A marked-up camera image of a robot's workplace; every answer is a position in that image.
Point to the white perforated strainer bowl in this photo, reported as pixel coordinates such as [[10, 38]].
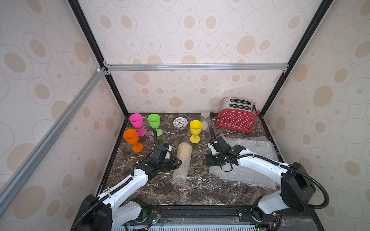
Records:
[[180, 123]]

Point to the clear jar with powder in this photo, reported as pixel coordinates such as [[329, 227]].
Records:
[[205, 118]]

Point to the green glass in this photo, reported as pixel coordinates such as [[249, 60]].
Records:
[[154, 121]]

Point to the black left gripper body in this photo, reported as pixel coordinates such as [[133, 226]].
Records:
[[167, 164]]

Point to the clear bubble wrap sheet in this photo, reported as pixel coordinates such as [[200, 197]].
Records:
[[259, 145]]

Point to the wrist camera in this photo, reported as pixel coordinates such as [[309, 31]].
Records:
[[168, 153], [211, 146]]

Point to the beige glass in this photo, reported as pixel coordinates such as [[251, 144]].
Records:
[[184, 153]]

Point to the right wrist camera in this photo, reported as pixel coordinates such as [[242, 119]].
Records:
[[211, 146]]

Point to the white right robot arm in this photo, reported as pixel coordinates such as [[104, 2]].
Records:
[[298, 190]]

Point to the pink plastic wine glass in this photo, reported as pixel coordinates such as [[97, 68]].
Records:
[[137, 121]]

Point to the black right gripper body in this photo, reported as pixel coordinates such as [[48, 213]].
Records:
[[218, 148]]

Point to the red polka dot toaster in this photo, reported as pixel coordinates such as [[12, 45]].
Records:
[[237, 114]]

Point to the orange glass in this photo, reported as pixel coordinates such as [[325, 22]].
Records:
[[132, 138]]

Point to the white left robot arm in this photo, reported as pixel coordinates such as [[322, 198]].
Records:
[[124, 190]]

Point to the yellow glass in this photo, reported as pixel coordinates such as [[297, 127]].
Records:
[[195, 129]]

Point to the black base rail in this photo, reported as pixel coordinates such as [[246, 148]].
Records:
[[220, 218]]

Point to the horizontal aluminium frame bar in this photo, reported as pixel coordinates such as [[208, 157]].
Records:
[[196, 67]]

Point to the left diagonal aluminium frame bar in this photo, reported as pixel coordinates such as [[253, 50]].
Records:
[[27, 168]]

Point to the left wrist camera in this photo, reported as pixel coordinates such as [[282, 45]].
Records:
[[168, 153]]

